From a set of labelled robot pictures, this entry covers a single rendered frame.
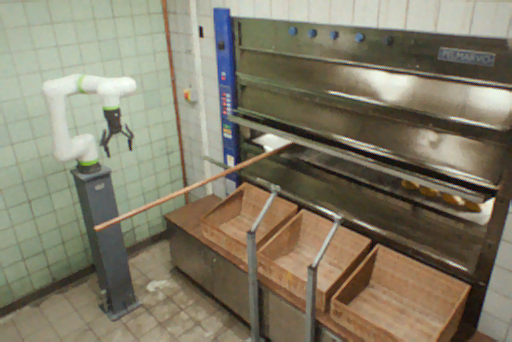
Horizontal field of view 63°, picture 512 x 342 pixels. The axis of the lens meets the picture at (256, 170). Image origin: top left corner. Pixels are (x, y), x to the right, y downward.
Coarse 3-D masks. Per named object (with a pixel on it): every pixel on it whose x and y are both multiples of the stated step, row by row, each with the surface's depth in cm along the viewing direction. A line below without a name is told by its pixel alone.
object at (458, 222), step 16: (256, 144) 321; (288, 160) 296; (304, 160) 292; (336, 176) 269; (368, 192) 253; (384, 192) 248; (416, 208) 233; (432, 208) 230; (448, 224) 221; (464, 224) 215; (480, 224) 214
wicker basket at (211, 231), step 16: (240, 192) 335; (256, 192) 327; (224, 208) 327; (240, 208) 341; (256, 208) 329; (272, 208) 317; (288, 208) 306; (208, 224) 306; (224, 224) 330; (240, 224) 329; (272, 224) 318; (224, 240) 311; (240, 240) 310; (256, 240) 309; (240, 256) 290
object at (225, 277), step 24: (168, 216) 345; (192, 216) 344; (168, 240) 357; (192, 240) 324; (192, 264) 338; (216, 264) 308; (240, 264) 286; (216, 288) 321; (240, 288) 294; (264, 288) 272; (240, 312) 305; (264, 312) 281; (288, 312) 260; (264, 336) 300; (288, 336) 269; (336, 336) 234; (456, 336) 225; (480, 336) 225
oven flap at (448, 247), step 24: (264, 168) 319; (288, 168) 303; (288, 192) 300; (312, 192) 288; (336, 192) 275; (360, 216) 263; (384, 216) 252; (408, 216) 241; (408, 240) 241; (432, 240) 232; (456, 240) 223; (456, 264) 222
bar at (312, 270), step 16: (208, 160) 303; (272, 192) 259; (320, 208) 235; (256, 224) 256; (336, 224) 227; (320, 256) 224; (256, 272) 268; (256, 288) 273; (256, 304) 279; (256, 320) 284; (256, 336) 290
